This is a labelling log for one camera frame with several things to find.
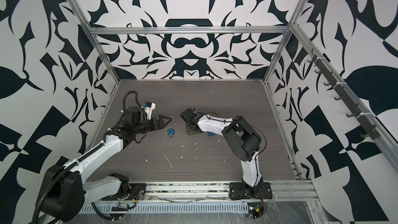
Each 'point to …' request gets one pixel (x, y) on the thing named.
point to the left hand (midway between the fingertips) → (166, 118)
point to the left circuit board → (122, 207)
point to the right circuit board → (255, 209)
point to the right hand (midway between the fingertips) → (192, 128)
